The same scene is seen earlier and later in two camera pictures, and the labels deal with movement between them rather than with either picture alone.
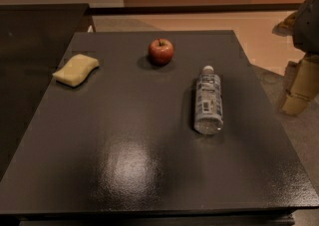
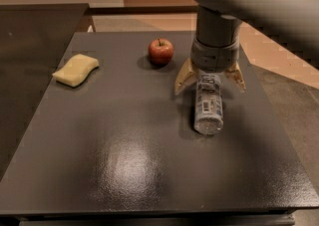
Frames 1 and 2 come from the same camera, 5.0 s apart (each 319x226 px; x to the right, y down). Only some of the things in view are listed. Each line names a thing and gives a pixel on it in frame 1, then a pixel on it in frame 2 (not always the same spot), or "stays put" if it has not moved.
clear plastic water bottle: [208, 117] stays put
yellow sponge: [76, 71] stays put
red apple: [160, 51] stays put
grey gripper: [308, 27] → [214, 57]
